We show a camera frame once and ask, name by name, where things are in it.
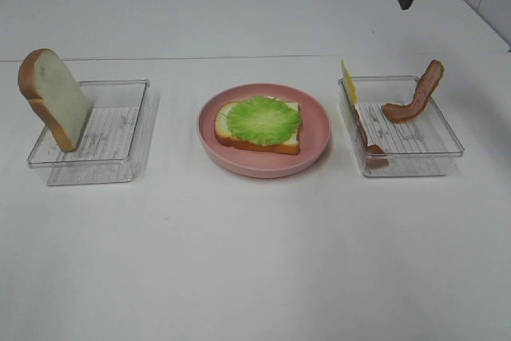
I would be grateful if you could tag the bacon strip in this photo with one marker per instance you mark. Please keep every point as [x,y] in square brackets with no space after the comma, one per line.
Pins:
[375,156]
[426,85]

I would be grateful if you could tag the green lettuce leaf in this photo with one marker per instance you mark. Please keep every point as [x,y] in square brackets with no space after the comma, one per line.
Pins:
[263,121]

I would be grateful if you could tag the yellow cheese slice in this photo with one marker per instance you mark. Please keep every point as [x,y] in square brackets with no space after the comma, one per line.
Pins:
[349,85]

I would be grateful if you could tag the clear right plastic tray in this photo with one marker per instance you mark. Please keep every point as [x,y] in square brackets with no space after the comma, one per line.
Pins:
[423,146]

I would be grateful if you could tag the clear plastic tray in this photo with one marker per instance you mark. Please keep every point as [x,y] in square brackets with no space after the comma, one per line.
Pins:
[115,141]
[423,146]

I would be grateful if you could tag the pink round plate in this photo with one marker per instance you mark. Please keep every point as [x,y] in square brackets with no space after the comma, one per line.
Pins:
[314,133]

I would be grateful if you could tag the bread slice on plate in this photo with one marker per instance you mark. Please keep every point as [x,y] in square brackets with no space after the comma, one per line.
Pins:
[226,138]

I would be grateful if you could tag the clear left plastic tray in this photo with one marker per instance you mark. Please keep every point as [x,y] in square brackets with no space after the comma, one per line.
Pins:
[115,141]

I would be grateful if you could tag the upright bread slice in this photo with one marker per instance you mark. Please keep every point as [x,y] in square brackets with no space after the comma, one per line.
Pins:
[53,94]

